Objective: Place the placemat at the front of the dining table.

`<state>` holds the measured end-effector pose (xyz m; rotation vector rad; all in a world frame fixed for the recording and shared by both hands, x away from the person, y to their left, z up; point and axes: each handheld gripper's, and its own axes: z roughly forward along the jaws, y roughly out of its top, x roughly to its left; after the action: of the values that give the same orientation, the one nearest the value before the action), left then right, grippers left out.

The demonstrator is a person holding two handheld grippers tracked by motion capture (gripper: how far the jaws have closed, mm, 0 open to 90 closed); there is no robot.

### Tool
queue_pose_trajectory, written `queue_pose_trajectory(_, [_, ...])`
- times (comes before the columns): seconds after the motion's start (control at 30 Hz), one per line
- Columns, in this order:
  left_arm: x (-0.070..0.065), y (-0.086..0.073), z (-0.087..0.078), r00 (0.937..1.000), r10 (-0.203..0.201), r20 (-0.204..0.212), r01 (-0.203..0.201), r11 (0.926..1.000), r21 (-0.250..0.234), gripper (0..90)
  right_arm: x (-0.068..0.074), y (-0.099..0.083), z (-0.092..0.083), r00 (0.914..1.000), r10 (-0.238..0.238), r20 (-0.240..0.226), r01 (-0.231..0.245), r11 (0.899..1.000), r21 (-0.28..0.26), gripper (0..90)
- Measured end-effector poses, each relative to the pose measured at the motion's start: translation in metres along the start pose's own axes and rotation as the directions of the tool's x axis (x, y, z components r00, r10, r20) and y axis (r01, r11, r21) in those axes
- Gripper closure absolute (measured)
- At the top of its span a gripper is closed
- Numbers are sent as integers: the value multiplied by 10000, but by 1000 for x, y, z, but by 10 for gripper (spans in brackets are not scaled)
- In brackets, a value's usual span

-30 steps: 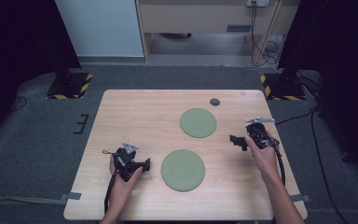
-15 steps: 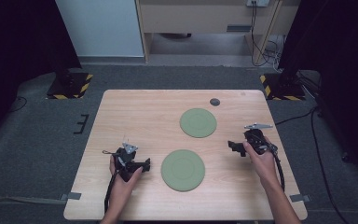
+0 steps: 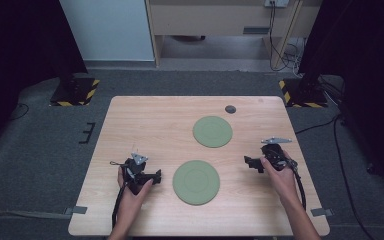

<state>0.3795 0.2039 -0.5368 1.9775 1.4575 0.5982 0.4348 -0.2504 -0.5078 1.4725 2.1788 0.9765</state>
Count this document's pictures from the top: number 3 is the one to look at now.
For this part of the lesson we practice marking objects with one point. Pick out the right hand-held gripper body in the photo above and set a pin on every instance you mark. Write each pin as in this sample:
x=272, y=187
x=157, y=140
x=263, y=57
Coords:
x=274, y=155

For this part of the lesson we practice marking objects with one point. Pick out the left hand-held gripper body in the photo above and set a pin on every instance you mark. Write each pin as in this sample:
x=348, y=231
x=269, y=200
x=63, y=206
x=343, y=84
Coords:
x=134, y=175

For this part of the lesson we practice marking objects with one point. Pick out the green round plate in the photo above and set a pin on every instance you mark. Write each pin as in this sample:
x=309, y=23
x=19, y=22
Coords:
x=196, y=182
x=212, y=131

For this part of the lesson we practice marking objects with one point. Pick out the person's right hand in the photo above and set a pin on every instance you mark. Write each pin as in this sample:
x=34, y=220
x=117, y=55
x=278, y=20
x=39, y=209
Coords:
x=281, y=181

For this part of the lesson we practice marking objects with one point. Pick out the person's left hand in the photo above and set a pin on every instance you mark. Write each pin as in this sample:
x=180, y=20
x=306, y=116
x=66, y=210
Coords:
x=133, y=203

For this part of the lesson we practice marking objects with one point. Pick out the dark grey round grommet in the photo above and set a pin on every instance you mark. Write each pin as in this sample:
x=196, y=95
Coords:
x=230, y=109

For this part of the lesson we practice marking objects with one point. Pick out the black yellow striped stand base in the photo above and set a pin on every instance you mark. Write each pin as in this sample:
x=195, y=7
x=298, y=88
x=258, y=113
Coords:
x=301, y=96
x=75, y=95

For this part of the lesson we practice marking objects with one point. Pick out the grey tape piece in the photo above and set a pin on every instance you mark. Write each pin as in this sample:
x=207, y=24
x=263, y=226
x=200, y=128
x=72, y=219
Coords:
x=76, y=210
x=321, y=212

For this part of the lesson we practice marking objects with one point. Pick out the grey floor strip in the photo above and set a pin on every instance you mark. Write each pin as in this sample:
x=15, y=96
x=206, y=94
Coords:
x=23, y=214

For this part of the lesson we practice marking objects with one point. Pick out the dark curtain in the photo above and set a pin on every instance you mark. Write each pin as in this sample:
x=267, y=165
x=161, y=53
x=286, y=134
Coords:
x=363, y=66
x=20, y=50

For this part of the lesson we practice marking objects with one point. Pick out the white panel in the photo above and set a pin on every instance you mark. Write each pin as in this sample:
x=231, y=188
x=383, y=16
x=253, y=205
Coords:
x=110, y=30

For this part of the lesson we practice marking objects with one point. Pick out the grey wall socket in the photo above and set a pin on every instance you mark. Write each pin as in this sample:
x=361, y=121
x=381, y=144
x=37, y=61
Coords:
x=276, y=2

